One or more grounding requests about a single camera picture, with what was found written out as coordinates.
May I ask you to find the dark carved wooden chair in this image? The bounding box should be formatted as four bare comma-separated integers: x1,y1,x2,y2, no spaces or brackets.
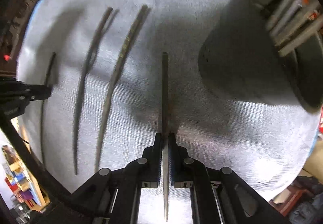
0,0,76,76

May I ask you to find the dark grey utensil holder cup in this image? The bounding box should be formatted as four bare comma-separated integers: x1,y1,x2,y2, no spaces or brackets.
198,0,322,114

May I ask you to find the grey table cloth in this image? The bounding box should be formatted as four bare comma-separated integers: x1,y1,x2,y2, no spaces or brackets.
15,0,323,224

